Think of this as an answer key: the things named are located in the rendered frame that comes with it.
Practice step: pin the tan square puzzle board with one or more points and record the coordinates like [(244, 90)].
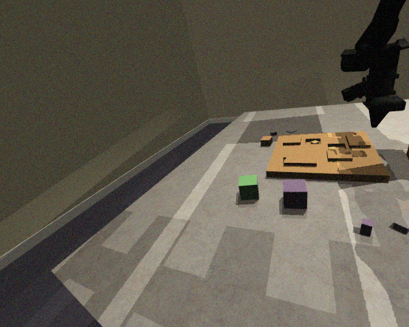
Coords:
[(295, 157)]

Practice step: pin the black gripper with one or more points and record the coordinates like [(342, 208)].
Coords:
[(379, 103)]

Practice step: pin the green cube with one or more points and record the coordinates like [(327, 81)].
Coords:
[(248, 187)]

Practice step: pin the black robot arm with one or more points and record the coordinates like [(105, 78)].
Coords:
[(372, 51)]

